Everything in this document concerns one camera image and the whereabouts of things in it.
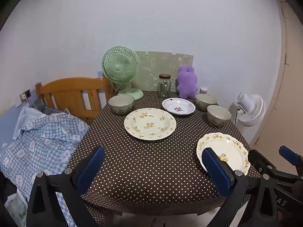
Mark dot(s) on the scalloped yellow floral plate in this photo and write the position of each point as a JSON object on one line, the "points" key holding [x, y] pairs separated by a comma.
{"points": [[227, 146]]}

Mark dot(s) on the grey-green floral bowl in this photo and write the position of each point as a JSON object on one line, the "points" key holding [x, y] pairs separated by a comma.
{"points": [[219, 115], [205, 101], [121, 104]]}

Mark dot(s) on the green patterned board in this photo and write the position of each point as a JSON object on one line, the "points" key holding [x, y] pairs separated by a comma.
{"points": [[156, 63]]}

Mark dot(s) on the brown polka dot tablecloth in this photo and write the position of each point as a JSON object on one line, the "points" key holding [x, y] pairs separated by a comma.
{"points": [[142, 170]]}

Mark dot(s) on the wall socket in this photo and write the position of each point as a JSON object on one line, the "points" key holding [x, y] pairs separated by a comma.
{"points": [[25, 95]]}

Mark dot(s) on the blue checkered printed blanket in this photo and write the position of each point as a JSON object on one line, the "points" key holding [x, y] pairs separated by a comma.
{"points": [[42, 141]]}

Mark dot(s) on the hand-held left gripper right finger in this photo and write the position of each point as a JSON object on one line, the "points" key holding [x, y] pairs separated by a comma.
{"points": [[217, 170]]}

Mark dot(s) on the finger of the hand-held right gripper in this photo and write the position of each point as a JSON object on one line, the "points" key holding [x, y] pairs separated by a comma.
{"points": [[260, 160], [288, 153]]}

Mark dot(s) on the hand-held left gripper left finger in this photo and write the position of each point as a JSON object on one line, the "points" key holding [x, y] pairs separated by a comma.
{"points": [[91, 167]]}

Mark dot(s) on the small white round container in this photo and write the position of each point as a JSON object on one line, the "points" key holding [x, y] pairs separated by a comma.
{"points": [[203, 90]]}

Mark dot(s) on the white clip fan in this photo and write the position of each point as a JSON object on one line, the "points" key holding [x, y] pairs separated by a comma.
{"points": [[252, 110]]}

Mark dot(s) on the purple plush toy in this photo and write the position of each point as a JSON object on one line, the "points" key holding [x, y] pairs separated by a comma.
{"points": [[187, 82]]}

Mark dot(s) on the beige door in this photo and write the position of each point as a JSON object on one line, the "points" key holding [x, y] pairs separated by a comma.
{"points": [[284, 99]]}

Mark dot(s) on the large round yellow floral plate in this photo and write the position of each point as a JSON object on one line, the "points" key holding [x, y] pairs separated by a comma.
{"points": [[150, 125]]}

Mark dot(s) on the white red floral plate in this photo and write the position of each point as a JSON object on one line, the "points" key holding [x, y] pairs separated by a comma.
{"points": [[178, 106]]}

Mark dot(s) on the glass jar with dark lid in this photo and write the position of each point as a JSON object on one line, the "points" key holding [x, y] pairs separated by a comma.
{"points": [[164, 87]]}

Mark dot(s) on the grey cloth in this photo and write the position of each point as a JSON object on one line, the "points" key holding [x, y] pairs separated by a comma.
{"points": [[46, 107]]}

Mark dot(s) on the green desk fan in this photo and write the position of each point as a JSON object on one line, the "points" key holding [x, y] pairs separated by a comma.
{"points": [[118, 67]]}

